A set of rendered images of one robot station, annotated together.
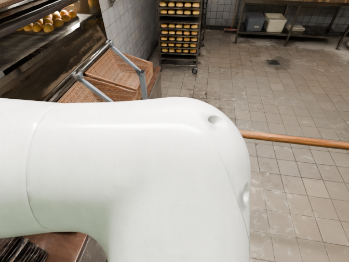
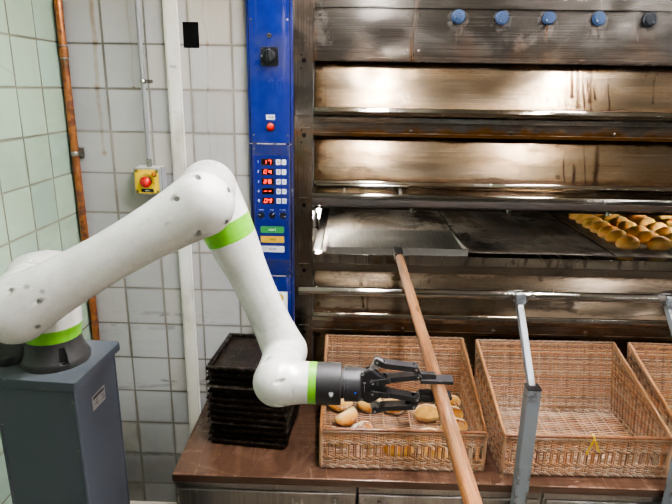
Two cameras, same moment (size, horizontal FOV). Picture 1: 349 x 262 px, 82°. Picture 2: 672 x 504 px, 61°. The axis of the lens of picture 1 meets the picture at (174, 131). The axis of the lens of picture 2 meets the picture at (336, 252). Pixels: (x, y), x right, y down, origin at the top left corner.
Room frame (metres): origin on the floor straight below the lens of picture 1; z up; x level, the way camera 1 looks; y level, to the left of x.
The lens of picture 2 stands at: (0.22, -1.08, 1.80)
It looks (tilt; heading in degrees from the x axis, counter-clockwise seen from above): 16 degrees down; 82
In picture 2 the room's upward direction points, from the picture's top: 1 degrees clockwise
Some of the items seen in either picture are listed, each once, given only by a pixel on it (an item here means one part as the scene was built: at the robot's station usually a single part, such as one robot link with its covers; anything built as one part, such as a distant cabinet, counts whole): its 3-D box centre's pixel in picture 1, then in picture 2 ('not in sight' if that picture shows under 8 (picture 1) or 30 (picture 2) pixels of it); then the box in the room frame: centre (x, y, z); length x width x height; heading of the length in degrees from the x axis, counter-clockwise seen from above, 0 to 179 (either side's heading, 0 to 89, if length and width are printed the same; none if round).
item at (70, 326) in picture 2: not in sight; (45, 296); (-0.25, 0.14, 1.36); 0.16 x 0.13 x 0.19; 91
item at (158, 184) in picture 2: not in sight; (150, 179); (-0.19, 1.08, 1.46); 0.10 x 0.07 x 0.10; 171
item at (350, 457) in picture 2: not in sight; (397, 396); (0.70, 0.71, 0.72); 0.56 x 0.49 x 0.28; 171
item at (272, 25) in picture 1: (273, 22); not in sight; (4.82, -2.18, 0.35); 0.50 x 0.36 x 0.24; 172
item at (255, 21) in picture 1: (254, 21); not in sight; (4.88, -1.76, 0.35); 0.50 x 0.36 x 0.24; 171
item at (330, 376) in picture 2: not in sight; (330, 382); (0.36, 0.02, 1.18); 0.12 x 0.06 x 0.09; 81
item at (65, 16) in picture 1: (34, 18); (643, 227); (1.94, 1.23, 1.21); 0.61 x 0.48 x 0.06; 81
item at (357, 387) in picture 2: not in sight; (364, 384); (0.44, 0.01, 1.18); 0.09 x 0.07 x 0.08; 171
